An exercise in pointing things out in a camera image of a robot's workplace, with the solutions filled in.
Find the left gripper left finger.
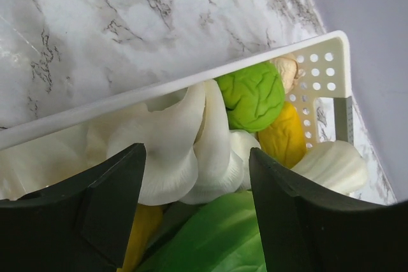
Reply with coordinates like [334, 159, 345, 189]
[1, 143, 146, 271]

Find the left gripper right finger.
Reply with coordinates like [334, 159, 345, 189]
[249, 148, 407, 271]

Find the white perforated plastic basket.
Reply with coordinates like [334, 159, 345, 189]
[1, 31, 352, 201]

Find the white mushroom toy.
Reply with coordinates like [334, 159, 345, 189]
[85, 80, 259, 206]

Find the green bok choy toy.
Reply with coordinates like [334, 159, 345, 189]
[140, 141, 368, 271]

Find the light green cabbage toy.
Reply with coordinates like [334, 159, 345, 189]
[215, 61, 285, 133]

